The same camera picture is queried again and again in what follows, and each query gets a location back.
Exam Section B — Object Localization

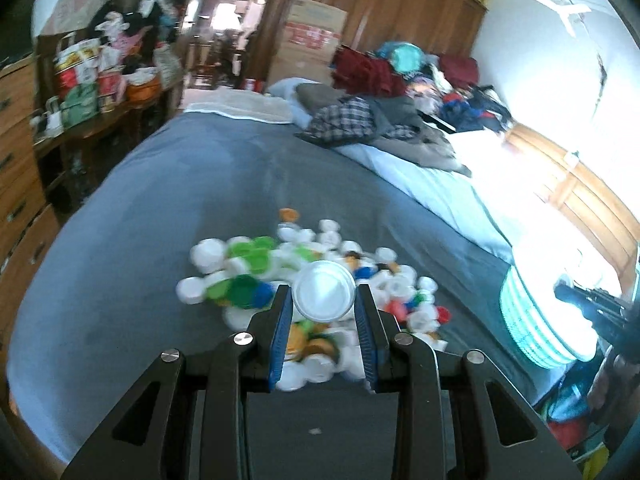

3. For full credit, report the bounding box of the grey-blue bed blanket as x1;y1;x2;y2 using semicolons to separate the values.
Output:
8;113;559;462

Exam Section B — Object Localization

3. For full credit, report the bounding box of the cardboard box red print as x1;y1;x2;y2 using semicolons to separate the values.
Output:
267;0;348;86

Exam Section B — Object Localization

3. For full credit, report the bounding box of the cluttered side table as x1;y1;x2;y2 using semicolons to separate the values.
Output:
31;0;187;146

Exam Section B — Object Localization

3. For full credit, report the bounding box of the wooden drawer chest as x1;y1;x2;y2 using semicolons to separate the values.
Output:
0;54;61;351

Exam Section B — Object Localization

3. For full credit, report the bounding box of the wooden wardrobe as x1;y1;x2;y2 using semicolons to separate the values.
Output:
247;0;486;80

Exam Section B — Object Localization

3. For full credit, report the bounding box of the white duvet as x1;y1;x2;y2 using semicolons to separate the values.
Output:
267;77;626;302

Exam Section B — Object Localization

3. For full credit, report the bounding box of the pile of bottle caps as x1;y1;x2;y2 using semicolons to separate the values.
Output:
176;209;450;392

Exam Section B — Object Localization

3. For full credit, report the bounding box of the wooden headboard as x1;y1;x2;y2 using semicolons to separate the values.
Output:
504;124;639;298

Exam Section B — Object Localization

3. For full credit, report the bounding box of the teal plastic basket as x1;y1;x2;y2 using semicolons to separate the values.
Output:
499;266;598;370

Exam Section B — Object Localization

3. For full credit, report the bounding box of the plaid checkered shirt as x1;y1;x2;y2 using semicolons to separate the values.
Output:
297;96;424;148

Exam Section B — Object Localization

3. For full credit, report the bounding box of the large white lid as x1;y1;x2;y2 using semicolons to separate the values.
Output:
292;260;356;323

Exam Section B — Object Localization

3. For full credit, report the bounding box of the pile of clothes on bed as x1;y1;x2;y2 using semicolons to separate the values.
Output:
330;41;516;134

